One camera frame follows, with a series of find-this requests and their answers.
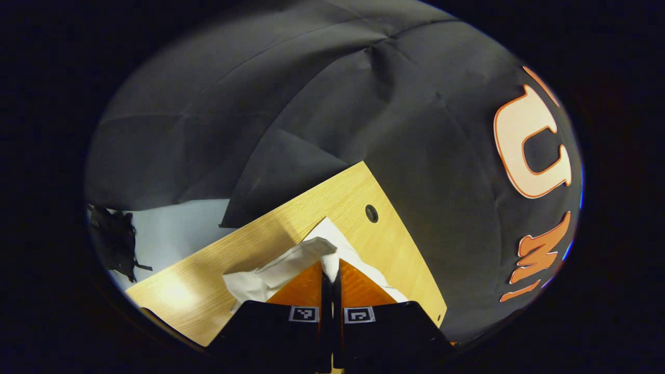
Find black backdrop cloth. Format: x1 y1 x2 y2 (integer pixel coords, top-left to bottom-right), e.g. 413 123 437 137
86 0 582 343

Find dark cloth bundle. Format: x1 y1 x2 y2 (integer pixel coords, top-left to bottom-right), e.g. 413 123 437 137
89 205 153 284

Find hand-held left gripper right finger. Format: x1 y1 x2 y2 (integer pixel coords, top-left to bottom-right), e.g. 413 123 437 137
332 259 455 370

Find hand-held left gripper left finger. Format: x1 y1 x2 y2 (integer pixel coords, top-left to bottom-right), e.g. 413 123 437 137
208 261 333 372

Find white jeans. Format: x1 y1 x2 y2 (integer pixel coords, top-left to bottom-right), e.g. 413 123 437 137
222 217 409 314

